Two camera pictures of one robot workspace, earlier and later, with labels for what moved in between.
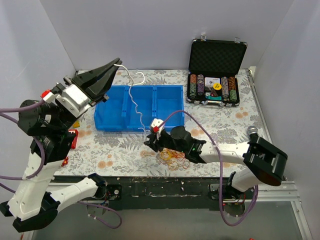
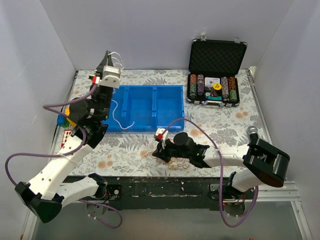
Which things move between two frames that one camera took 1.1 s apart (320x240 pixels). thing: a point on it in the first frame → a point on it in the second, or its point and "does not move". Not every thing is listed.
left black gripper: [83, 83] → [100, 74]
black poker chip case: [214, 65] does not move
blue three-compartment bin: [134, 108] does not move
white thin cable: [130, 84] → [116, 55]
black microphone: [252, 133] does not move
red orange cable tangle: [171, 158] does not move
